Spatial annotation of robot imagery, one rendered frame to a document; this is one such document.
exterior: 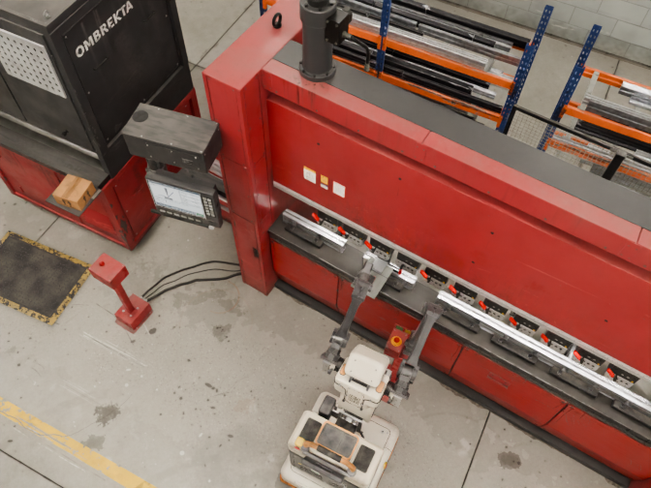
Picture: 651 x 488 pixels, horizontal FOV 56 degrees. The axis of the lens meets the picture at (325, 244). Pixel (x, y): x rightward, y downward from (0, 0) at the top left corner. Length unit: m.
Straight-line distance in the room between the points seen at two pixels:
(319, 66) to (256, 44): 0.45
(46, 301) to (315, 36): 3.37
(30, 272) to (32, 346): 0.68
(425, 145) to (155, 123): 1.55
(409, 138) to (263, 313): 2.45
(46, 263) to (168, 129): 2.42
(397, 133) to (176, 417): 2.79
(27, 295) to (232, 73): 2.98
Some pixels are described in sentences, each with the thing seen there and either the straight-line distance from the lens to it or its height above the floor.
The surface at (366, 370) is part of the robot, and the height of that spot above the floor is 1.35.
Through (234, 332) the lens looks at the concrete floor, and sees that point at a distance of 5.05.
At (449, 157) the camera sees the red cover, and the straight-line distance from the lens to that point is 3.06.
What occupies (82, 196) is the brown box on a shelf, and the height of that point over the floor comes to 1.08.
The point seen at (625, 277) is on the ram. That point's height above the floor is 2.03.
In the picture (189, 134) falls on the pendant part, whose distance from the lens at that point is 3.62.
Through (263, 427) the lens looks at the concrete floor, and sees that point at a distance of 4.77.
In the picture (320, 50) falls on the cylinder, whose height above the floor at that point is 2.49.
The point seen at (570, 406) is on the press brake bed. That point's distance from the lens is 4.34.
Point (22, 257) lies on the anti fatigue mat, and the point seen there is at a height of 0.01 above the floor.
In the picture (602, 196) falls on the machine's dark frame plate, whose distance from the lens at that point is 3.14.
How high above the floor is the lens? 4.58
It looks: 58 degrees down
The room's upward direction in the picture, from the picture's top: 2 degrees clockwise
